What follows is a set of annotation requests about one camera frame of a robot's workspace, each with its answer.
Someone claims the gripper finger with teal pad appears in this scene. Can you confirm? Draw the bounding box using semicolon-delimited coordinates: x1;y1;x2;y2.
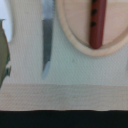
0;19;11;87

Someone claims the woven grey placemat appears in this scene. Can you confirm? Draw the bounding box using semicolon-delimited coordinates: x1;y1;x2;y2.
0;0;128;111

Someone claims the round wooden plate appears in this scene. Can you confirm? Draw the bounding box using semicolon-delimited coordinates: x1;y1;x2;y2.
55;0;128;57

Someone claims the toy knife wooden handle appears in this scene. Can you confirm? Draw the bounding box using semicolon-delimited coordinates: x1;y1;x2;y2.
42;0;54;78

